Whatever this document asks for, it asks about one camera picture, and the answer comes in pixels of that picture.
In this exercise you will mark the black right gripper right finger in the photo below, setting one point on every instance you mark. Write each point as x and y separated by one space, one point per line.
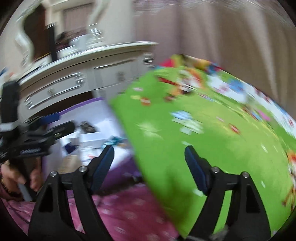
246 219

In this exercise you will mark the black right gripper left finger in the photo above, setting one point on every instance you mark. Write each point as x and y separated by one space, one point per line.
65 209

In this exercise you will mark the person's left hand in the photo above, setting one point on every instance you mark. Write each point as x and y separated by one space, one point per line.
12 177

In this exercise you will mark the purple storage bin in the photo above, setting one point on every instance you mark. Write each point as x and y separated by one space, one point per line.
96 126

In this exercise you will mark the magenta patterned bedding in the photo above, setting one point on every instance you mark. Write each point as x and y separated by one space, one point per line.
131 214

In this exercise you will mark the white ornate cabinet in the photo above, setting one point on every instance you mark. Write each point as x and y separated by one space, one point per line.
101 70

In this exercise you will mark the green cartoon print cloth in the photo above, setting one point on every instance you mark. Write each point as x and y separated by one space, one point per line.
231 124

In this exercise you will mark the beige curtain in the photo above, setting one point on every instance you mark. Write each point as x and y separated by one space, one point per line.
252 40

